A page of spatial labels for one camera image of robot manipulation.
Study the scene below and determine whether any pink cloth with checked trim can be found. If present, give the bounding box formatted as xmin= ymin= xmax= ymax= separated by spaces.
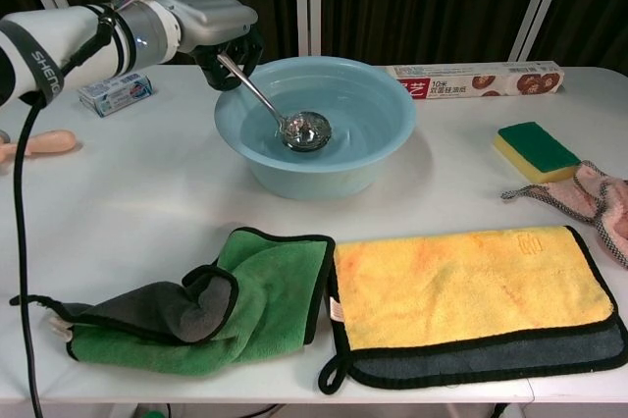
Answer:
xmin=500 ymin=159 xmax=628 ymax=270

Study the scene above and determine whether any green and grey cloth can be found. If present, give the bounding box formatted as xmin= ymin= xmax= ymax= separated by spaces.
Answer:
xmin=9 ymin=226 xmax=337 ymax=379

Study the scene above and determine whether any yellow and green sponge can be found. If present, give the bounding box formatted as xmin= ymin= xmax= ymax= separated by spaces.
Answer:
xmin=493 ymin=121 xmax=583 ymax=184

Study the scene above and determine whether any long baking paper box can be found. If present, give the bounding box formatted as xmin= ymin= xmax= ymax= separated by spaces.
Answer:
xmin=384 ymin=60 xmax=565 ymax=102

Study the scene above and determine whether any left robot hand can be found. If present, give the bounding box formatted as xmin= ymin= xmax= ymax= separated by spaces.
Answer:
xmin=152 ymin=0 xmax=265 ymax=92

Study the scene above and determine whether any black cable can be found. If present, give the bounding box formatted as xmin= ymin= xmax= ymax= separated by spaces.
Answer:
xmin=13 ymin=29 xmax=110 ymax=418

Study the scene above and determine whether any yellow and grey cloth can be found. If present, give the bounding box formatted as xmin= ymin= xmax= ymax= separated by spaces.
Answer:
xmin=317 ymin=224 xmax=628 ymax=395

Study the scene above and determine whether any metal ladle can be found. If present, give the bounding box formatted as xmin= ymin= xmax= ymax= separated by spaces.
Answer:
xmin=216 ymin=53 xmax=334 ymax=153

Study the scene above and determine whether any light blue plastic basin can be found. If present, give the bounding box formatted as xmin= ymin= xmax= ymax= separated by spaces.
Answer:
xmin=213 ymin=57 xmax=418 ymax=201

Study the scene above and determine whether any blue and white soap box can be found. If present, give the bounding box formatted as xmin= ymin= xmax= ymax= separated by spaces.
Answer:
xmin=78 ymin=70 xmax=160 ymax=119

